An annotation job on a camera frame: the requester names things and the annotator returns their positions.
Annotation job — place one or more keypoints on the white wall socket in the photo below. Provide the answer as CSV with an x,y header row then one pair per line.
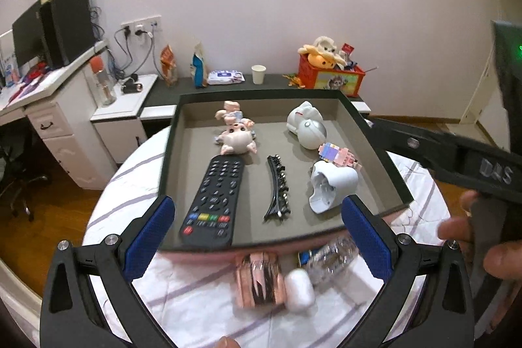
x,y
142,24

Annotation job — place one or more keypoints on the black studded hair clip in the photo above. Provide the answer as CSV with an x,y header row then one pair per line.
x,y
277,185

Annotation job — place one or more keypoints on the yellow plush toy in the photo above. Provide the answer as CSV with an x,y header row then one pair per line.
x,y
322,59

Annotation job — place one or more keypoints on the black office chair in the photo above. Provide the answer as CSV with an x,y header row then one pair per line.
x,y
20,176

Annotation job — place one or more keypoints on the pink box with black rim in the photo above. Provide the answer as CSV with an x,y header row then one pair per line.
x,y
251,189

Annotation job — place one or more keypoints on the wet wipes pack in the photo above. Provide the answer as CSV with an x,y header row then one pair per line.
x,y
225,77

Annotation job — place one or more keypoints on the clear glass jar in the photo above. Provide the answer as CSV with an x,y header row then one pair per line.
x,y
105,89

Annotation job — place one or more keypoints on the round table with striped cloth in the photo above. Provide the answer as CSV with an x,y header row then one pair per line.
x,y
195,311

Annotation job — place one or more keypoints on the white desk with drawers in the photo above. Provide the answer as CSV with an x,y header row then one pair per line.
x,y
61,119

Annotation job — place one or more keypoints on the blue white boxes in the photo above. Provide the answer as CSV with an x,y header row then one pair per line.
x,y
10,66

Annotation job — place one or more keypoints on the white bed frame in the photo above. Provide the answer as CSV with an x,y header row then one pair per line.
x,y
16,291

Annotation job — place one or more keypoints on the rose gold metal cup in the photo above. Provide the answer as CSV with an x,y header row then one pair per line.
x,y
259,278

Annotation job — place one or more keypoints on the white earbuds case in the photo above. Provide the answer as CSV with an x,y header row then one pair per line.
x,y
299,291

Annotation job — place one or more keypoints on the red desk clutter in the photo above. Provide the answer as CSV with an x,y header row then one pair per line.
x,y
30,81

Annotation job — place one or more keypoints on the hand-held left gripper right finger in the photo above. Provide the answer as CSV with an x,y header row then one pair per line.
x,y
367,242

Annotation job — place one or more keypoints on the orange snack bag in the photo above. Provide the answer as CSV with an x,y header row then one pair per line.
x,y
168,64

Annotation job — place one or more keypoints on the white plush toy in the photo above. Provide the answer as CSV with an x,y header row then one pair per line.
x,y
326,45

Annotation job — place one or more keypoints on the small orange toys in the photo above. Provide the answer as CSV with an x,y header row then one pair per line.
x,y
294,79

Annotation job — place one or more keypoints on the person's right hand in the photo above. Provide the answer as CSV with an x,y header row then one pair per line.
x,y
452,229

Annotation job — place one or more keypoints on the white door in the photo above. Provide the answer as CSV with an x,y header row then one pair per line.
x,y
485,87

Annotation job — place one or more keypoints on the black computer tower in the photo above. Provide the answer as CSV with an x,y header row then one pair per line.
x,y
67,30

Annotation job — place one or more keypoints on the red tag card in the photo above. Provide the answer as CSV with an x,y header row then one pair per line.
x,y
348,48

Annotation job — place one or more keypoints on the white rabbit silver ball toy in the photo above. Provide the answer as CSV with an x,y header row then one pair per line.
x,y
308,123

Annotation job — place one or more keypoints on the person's left hand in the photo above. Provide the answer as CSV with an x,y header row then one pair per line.
x,y
226,343

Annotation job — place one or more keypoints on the white paper cup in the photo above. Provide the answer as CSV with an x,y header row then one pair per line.
x,y
258,74

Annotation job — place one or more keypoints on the dark top low cabinet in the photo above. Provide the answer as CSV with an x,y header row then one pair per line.
x,y
163,97

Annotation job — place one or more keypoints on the orange toy crate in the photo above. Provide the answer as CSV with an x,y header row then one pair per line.
x,y
330,81

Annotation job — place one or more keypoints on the blue white bag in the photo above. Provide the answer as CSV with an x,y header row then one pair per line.
x,y
198,66

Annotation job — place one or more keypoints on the clear plastic bottle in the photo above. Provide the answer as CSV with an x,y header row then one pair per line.
x,y
332,258

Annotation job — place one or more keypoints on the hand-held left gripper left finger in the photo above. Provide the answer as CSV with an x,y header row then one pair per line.
x,y
149,242

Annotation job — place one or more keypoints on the small pink pig figurine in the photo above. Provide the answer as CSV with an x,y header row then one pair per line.
x,y
230,111

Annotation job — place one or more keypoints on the white low cabinet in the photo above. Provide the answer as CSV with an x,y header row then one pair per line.
x,y
122,115

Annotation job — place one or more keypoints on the white charger plug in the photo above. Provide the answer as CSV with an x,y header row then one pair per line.
x,y
332,185

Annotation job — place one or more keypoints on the pink brick block toy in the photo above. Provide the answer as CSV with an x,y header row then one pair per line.
x,y
338,156

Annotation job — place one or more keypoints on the black remote control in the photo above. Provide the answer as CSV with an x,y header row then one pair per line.
x,y
214,201

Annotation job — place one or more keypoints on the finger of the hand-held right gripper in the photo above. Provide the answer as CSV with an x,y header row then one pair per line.
x,y
412,144

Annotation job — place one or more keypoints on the large pink pig figurine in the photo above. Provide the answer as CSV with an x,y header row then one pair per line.
x,y
238,140

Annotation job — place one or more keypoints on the black computer monitor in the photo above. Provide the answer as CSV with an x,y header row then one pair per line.
x,y
26,38

